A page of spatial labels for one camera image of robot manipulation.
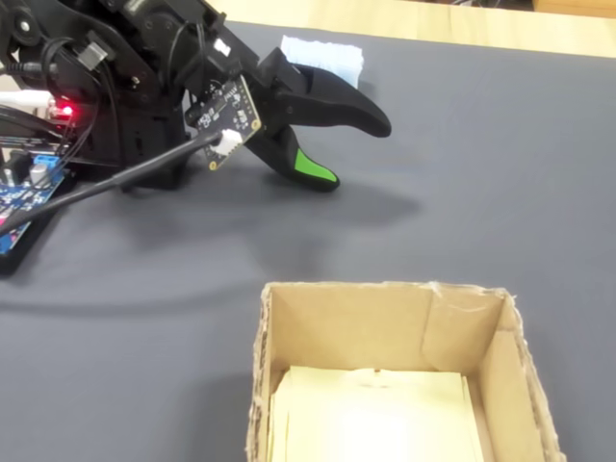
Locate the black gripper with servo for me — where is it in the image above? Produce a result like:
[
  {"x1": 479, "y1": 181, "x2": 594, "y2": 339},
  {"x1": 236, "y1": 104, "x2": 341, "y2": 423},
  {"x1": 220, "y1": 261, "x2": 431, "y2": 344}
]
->
[{"x1": 182, "y1": 13, "x2": 392, "y2": 193}]

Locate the light blue foam block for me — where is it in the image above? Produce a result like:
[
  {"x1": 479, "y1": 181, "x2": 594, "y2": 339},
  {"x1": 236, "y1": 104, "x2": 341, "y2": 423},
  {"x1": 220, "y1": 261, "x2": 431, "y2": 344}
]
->
[{"x1": 280, "y1": 35, "x2": 366, "y2": 89}]

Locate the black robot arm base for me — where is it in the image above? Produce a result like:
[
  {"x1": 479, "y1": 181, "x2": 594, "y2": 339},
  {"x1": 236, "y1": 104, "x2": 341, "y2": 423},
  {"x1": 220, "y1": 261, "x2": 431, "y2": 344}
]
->
[{"x1": 62, "y1": 90, "x2": 193, "y2": 192}]

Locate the brown cardboard box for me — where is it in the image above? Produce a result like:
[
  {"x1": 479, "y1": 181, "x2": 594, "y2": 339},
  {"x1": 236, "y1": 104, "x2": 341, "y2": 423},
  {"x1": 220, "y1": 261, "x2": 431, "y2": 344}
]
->
[{"x1": 245, "y1": 280, "x2": 564, "y2": 462}]

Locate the large gray table mat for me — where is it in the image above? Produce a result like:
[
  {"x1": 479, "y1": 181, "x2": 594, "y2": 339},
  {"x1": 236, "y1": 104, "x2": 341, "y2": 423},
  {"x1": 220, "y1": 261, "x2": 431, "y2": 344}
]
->
[{"x1": 0, "y1": 18, "x2": 616, "y2": 462}]

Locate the blue controller circuit board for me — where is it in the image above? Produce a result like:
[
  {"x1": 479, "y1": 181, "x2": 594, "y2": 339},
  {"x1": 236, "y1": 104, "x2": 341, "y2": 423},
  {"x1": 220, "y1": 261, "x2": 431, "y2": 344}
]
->
[{"x1": 0, "y1": 148, "x2": 68, "y2": 256}]

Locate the black camera circuit board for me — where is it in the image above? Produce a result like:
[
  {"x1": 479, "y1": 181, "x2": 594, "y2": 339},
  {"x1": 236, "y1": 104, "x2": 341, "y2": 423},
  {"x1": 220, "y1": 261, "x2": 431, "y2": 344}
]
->
[{"x1": 185, "y1": 75, "x2": 265, "y2": 172}]

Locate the thick black camera cable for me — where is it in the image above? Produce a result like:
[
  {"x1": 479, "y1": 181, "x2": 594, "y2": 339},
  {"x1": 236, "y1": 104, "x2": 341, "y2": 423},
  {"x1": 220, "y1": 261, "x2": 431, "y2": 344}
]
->
[{"x1": 0, "y1": 132, "x2": 222, "y2": 237}]

